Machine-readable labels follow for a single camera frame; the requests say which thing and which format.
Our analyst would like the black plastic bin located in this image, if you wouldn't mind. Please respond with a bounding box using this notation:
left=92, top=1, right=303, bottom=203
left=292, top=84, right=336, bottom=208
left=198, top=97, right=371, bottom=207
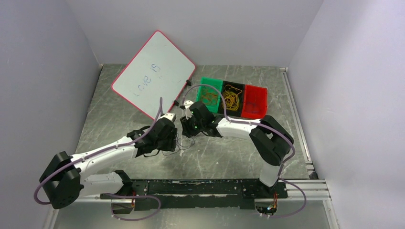
left=221, top=81, right=245, bottom=117

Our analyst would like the orange cable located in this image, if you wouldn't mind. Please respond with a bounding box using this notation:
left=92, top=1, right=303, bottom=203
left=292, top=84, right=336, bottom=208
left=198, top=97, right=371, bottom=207
left=201, top=86, right=220, bottom=106

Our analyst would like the purple cable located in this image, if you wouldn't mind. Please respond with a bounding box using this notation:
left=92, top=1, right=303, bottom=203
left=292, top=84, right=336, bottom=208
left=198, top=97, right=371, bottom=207
left=246, top=94, right=265, bottom=116
left=161, top=134, right=196, bottom=156

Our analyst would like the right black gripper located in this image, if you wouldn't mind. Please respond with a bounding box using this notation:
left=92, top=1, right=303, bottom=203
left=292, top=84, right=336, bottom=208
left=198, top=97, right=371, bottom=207
left=180, top=112, right=205, bottom=138

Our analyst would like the red plastic bin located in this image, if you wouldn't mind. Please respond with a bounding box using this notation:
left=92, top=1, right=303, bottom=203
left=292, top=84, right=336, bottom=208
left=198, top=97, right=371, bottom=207
left=241, top=84, right=268, bottom=119

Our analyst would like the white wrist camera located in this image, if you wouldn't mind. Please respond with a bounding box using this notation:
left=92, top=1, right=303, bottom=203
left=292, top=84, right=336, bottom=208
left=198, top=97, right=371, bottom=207
left=181, top=100, right=194, bottom=119
left=161, top=113, right=176, bottom=123

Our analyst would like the black aluminium base frame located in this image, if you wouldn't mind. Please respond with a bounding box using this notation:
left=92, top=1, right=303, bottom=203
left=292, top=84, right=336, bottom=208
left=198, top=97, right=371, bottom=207
left=52, top=177, right=331, bottom=211

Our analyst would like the green plastic bin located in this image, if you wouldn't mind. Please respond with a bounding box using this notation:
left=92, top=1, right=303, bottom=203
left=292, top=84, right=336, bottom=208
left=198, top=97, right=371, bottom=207
left=196, top=77, right=223, bottom=113

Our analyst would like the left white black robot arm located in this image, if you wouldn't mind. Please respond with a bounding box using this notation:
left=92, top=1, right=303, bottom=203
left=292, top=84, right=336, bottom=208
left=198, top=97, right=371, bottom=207
left=39, top=113, right=177, bottom=209

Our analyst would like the pink framed whiteboard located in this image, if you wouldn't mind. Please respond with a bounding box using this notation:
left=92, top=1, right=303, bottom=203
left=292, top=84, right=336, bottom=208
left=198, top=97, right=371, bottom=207
left=111, top=31, right=196, bottom=118

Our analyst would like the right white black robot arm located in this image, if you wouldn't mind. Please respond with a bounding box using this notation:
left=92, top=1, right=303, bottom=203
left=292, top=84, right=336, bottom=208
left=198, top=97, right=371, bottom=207
left=180, top=100, right=294, bottom=198

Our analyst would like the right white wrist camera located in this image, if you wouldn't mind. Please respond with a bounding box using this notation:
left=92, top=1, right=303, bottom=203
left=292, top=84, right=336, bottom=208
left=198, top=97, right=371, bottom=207
left=181, top=100, right=194, bottom=119

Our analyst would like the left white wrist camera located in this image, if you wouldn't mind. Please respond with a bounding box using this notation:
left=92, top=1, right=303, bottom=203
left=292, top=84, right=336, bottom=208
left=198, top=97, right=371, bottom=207
left=161, top=113, right=176, bottom=123

